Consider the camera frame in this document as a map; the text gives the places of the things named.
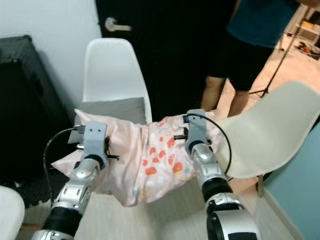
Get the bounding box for pink floral pillow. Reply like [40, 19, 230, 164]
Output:
[52, 109, 228, 208]

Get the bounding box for white round seat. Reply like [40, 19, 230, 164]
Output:
[0, 185, 26, 240]

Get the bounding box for black door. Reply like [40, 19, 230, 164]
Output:
[95, 0, 236, 122]

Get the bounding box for beige plastic chair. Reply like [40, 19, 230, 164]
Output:
[217, 80, 320, 198]

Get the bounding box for person in dark clothes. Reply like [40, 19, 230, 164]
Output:
[200, 0, 320, 118]

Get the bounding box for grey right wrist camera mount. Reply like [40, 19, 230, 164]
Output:
[186, 109, 209, 144]

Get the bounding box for grey seat cushion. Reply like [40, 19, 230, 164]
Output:
[67, 97, 147, 146]

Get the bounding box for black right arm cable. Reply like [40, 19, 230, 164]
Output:
[184, 113, 233, 176]

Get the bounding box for white plastic chair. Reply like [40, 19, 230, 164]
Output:
[81, 38, 153, 123]

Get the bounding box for wooden shelf rack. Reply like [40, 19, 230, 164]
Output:
[285, 4, 320, 56]

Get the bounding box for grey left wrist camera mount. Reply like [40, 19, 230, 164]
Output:
[83, 122, 107, 159]

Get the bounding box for silver door handle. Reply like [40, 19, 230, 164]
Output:
[105, 17, 132, 32]

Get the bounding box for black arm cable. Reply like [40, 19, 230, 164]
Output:
[43, 125, 87, 203]
[184, 113, 233, 176]

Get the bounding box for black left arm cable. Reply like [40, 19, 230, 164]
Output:
[43, 125, 87, 203]

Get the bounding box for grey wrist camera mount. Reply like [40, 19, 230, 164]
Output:
[83, 122, 107, 159]
[186, 109, 209, 144]

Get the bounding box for black foam mat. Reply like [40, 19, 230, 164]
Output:
[0, 35, 81, 206]

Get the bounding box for black tripod stand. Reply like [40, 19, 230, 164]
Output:
[250, 4, 316, 98]

